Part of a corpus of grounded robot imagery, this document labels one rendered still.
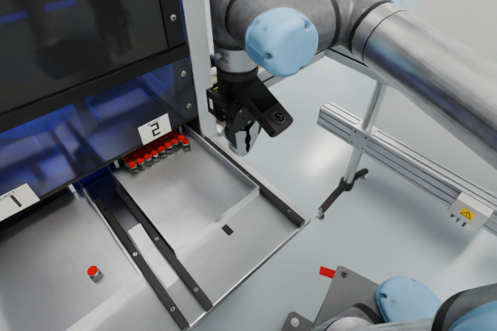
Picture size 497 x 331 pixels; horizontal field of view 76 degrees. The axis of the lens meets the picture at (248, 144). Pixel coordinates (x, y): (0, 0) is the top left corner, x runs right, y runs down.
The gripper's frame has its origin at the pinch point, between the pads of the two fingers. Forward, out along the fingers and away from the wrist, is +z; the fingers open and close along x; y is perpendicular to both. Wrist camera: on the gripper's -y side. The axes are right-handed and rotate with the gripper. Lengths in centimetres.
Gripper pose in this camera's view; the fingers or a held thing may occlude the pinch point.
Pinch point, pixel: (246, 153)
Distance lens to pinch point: 66.1
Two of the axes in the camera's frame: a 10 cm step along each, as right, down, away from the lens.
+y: -6.7, -5.3, 5.2
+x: -7.4, 4.7, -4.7
